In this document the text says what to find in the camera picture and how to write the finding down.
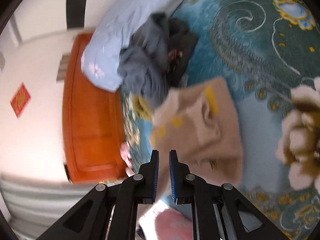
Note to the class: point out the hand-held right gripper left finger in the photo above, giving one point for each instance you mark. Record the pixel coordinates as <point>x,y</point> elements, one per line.
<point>155,175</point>

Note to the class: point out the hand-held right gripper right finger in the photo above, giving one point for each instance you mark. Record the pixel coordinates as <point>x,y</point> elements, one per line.
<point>172,175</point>

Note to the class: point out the beige fuzzy sweater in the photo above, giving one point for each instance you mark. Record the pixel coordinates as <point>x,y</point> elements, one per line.
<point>220,140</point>

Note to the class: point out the grey clothes pile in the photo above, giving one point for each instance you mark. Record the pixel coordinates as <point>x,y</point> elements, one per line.
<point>145,62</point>

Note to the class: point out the pink knitted cloth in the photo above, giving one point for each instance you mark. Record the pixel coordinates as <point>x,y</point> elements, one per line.
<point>125,155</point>

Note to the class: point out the pale pink cloth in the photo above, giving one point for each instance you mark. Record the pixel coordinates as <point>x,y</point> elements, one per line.
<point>172,226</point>

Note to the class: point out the olive green knitted sweater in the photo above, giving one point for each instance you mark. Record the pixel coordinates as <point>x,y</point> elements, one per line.
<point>141,106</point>

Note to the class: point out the wooden headboard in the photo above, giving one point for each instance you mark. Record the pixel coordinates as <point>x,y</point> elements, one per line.
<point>95,120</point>

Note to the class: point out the white quilted bedding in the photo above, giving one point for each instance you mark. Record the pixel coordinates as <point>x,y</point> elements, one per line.
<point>50,197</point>

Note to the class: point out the black garment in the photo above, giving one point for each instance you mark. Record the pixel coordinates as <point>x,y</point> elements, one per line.
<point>185,45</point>

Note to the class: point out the teal floral blanket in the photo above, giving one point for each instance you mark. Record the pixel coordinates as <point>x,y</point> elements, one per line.
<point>250,42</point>

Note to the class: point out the light blue floral duvet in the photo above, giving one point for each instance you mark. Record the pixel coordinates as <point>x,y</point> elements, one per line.
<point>117,25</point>

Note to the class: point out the white glossy wardrobe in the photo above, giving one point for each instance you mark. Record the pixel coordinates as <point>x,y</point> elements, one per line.
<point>77,5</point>

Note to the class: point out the grey wall switch panel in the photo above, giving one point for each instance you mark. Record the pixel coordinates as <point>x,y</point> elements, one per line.
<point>63,66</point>

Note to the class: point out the red wall decoration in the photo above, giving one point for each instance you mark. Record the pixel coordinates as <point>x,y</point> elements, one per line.
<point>20,100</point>

